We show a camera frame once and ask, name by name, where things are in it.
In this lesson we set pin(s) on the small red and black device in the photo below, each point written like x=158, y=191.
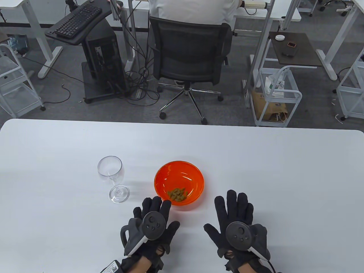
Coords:
x=291, y=44

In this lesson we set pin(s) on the black keyboard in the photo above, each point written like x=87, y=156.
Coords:
x=78, y=21

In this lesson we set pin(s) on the person's left forearm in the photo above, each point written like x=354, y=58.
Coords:
x=136, y=264

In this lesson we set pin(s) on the orange plastic bowl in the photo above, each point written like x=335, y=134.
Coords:
x=179, y=180

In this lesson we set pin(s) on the pile of brown nuts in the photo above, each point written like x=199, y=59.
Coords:
x=177, y=194

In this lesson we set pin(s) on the person's left hand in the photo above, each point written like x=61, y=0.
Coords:
x=155, y=250

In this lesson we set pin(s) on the clear wine glass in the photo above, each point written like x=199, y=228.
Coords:
x=111, y=170

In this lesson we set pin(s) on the white desk with angled leg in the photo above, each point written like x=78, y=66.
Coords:
x=338, y=34

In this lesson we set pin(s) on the person's right hand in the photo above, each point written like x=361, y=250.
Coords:
x=227, y=241

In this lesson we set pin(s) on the black wrist camera with label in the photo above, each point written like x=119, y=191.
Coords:
x=111, y=266

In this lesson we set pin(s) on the grey controller on glove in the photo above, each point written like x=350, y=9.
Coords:
x=237, y=233
x=153, y=224

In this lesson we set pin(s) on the person's left little finger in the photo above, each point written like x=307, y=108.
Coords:
x=137, y=212

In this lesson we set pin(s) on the brown side table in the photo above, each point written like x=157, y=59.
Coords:
x=301, y=49

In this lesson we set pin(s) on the grey controller on right glove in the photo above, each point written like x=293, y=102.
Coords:
x=237, y=233

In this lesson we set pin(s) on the white cart with paper bag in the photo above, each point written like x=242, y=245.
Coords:
x=295, y=96

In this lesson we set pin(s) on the white power strip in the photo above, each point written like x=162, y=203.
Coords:
x=254, y=4

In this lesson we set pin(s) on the black rolling computer stand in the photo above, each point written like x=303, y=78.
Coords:
x=65, y=39

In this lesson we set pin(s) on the person's right little finger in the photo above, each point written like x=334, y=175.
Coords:
x=250, y=213

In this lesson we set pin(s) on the person's right middle finger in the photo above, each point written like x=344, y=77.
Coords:
x=232, y=204

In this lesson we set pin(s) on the person's left thumb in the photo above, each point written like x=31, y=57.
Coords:
x=173, y=236

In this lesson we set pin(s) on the grey controller on left glove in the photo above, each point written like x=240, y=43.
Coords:
x=153, y=224

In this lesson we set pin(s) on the person's right forearm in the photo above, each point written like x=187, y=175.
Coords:
x=246, y=268

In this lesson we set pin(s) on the black computer tower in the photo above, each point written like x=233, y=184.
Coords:
x=103, y=57

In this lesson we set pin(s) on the white round puck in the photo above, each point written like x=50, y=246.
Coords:
x=279, y=37

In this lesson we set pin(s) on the black mesh office chair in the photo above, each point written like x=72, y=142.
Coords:
x=187, y=48

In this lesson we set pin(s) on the brown paper bag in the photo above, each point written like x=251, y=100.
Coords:
x=268, y=106

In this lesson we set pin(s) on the person's right thumb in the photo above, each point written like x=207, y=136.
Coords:
x=213, y=234

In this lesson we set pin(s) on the white cart with mesh sides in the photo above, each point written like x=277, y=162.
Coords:
x=351, y=85

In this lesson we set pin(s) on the white bag with green print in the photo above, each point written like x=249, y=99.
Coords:
x=274, y=84

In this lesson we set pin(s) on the person's left middle finger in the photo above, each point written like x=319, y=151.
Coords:
x=156, y=204

